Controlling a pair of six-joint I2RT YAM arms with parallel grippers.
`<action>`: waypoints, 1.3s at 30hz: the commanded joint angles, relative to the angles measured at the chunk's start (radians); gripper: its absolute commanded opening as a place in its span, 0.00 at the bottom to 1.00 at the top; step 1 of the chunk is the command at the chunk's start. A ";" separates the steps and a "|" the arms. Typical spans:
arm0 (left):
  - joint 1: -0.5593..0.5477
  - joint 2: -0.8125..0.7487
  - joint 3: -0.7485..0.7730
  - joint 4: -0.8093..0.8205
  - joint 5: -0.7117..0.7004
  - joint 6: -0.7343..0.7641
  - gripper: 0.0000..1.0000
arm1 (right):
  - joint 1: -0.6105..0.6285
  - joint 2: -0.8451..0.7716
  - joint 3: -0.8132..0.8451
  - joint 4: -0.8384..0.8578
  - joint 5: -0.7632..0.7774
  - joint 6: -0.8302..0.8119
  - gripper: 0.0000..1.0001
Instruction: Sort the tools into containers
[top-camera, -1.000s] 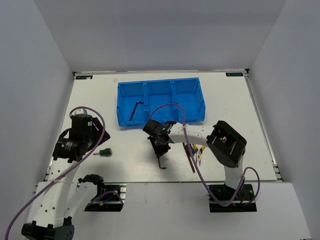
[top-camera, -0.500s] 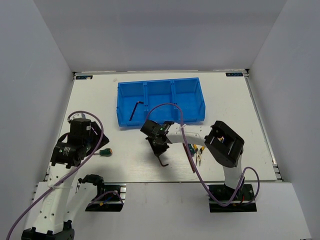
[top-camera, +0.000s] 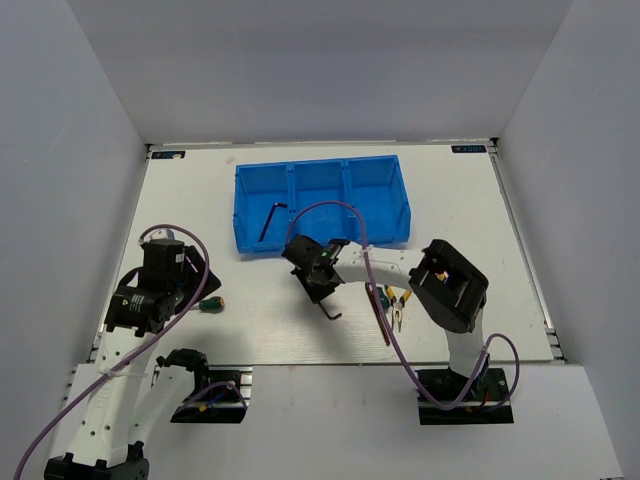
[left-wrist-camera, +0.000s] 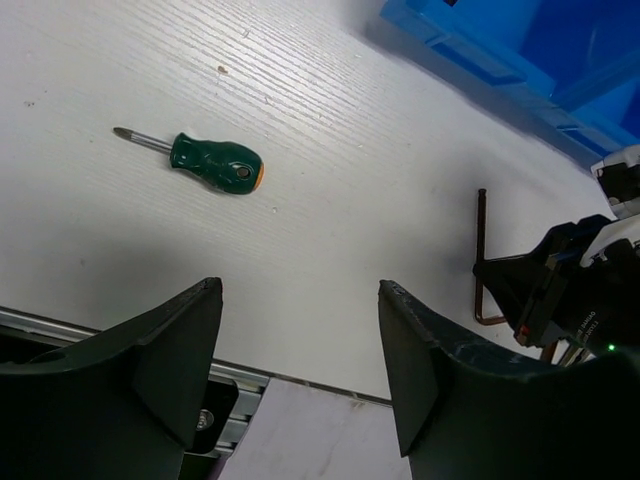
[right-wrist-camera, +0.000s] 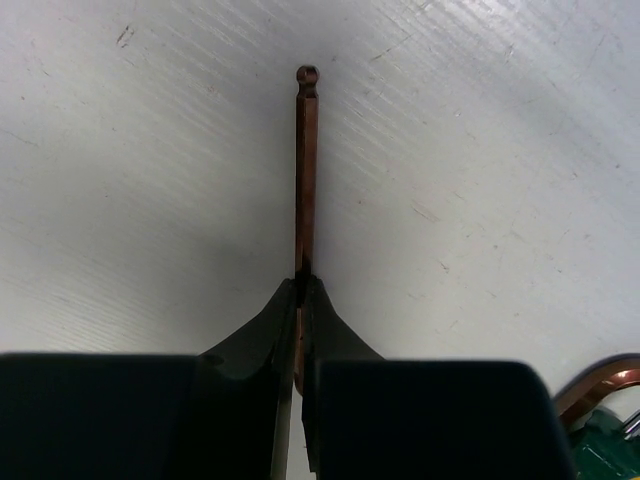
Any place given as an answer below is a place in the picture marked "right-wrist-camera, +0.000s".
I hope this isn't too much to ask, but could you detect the copper red hex key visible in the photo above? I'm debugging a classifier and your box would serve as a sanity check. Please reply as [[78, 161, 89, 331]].
[[294, 65, 639, 426]]

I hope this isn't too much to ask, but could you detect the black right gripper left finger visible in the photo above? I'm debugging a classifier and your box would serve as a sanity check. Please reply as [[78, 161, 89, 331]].
[[1, 280, 296, 479]]

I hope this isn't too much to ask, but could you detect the green stubby screwdriver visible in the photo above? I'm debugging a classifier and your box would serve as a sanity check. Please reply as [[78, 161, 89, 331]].
[[570, 409, 639, 480]]

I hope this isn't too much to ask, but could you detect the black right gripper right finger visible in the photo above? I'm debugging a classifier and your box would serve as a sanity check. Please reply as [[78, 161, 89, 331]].
[[302, 277, 575, 479]]

